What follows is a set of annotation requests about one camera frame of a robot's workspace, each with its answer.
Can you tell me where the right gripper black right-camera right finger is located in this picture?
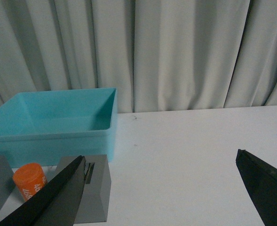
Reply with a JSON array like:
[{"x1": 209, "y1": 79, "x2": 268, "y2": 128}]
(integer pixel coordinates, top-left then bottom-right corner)
[{"x1": 236, "y1": 149, "x2": 277, "y2": 226}]

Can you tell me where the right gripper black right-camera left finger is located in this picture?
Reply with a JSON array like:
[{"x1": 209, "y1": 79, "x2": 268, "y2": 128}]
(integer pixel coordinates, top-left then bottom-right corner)
[{"x1": 0, "y1": 155, "x2": 86, "y2": 226}]

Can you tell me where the orange cylinder part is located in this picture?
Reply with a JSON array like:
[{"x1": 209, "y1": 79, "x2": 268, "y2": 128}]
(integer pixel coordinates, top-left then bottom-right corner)
[{"x1": 13, "y1": 162, "x2": 47, "y2": 202}]

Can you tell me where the gray block with square slot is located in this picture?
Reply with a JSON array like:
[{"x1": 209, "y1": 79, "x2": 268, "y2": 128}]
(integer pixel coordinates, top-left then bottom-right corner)
[{"x1": 50, "y1": 155, "x2": 111, "y2": 226}]

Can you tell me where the light blue plastic box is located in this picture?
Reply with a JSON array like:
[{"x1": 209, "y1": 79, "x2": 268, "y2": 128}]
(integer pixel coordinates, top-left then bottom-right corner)
[{"x1": 0, "y1": 88, "x2": 118, "y2": 168}]

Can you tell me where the pale gray-green curtain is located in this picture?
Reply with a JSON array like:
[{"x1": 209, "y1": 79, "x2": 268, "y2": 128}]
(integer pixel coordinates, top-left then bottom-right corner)
[{"x1": 0, "y1": 0, "x2": 277, "y2": 113}]

